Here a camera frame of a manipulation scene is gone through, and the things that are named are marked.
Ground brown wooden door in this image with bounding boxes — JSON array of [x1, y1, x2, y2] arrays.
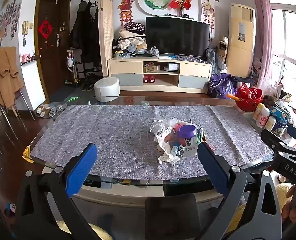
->
[[34, 0, 72, 100]]

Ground cardboard box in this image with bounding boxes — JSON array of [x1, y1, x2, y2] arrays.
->
[[143, 65, 161, 73]]

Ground large window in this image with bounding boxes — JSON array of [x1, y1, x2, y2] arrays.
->
[[267, 0, 296, 100]]

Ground grey jacket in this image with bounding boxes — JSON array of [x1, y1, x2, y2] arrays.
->
[[205, 47, 227, 73]]

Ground cartoon animal hanging ornament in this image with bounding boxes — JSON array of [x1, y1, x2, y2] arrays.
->
[[201, 0, 215, 34]]

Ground vase with flowers and flags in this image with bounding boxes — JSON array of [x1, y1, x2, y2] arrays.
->
[[168, 0, 192, 18]]

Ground cream standing air conditioner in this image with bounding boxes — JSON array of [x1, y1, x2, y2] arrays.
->
[[225, 3, 256, 78]]

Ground whiteboard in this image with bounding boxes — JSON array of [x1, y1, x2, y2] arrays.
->
[[20, 56, 47, 112]]

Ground kids scooter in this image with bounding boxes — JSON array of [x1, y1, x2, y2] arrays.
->
[[64, 50, 80, 84]]

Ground plush animal slipper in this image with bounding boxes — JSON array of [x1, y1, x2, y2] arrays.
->
[[35, 106, 51, 117]]

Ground red diamond door decoration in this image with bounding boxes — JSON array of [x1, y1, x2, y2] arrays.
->
[[38, 20, 52, 39]]

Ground red fish hanging ornament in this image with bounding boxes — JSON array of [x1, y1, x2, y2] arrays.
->
[[117, 0, 136, 27]]

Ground red plastic basket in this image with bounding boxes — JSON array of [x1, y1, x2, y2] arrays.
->
[[234, 82, 263, 113]]

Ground dark patterned cloth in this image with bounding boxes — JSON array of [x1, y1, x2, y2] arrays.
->
[[174, 54, 206, 63]]

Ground stacked cardboard boxes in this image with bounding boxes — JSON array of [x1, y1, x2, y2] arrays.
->
[[217, 36, 229, 63]]

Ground purple bag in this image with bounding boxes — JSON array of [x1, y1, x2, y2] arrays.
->
[[207, 74, 236, 99]]

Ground cream fleece blanket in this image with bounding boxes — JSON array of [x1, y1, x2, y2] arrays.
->
[[275, 182, 296, 205]]

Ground yellow table corner guard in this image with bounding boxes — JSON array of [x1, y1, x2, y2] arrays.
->
[[22, 145, 35, 163]]

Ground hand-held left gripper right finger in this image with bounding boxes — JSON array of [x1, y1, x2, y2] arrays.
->
[[197, 141, 283, 240]]

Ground pink curtain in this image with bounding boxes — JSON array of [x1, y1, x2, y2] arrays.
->
[[248, 0, 273, 88]]

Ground grey woven table mat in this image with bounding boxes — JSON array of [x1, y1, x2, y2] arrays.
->
[[30, 104, 274, 180]]

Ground dark grey trash bin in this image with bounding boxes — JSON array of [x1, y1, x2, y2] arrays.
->
[[145, 194, 201, 240]]

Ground woven folding screen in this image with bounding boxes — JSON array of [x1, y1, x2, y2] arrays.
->
[[98, 0, 114, 78]]

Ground pile of clothes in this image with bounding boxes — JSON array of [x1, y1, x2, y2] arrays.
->
[[112, 21, 147, 58]]

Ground white bottle yellow cap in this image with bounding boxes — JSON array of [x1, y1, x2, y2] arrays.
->
[[253, 103, 266, 121]]

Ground shoe rack with shoes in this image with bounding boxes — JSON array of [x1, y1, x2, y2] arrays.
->
[[74, 61, 103, 92]]

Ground round framed wall picture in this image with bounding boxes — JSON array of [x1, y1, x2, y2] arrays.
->
[[137, 0, 171, 16]]

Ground cream grey television cabinet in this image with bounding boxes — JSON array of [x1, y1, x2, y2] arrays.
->
[[107, 54, 213, 94]]

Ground dark hanging coat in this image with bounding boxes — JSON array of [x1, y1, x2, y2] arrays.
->
[[69, 1, 100, 63]]

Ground black television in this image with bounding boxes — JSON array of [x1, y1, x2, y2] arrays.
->
[[145, 16, 211, 57]]

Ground brown coat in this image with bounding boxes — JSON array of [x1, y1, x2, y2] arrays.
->
[[0, 46, 25, 108]]

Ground blue round tin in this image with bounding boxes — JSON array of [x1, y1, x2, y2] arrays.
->
[[269, 106, 290, 138]]

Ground person's right hand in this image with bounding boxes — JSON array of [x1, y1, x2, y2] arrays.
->
[[281, 183, 296, 222]]

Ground metal chair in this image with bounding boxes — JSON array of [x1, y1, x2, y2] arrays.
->
[[0, 90, 36, 140]]

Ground wall photo collage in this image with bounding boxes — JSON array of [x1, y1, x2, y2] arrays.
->
[[0, 0, 21, 48]]

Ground white bottle pink label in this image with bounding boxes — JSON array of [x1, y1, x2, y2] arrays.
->
[[256, 106, 270, 128]]

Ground small white bottle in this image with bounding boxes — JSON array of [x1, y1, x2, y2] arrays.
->
[[265, 115, 277, 132]]

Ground white round stool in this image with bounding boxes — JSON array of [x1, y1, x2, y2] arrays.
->
[[94, 77, 120, 102]]

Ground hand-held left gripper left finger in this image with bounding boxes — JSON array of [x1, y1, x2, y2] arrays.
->
[[14, 142, 99, 240]]

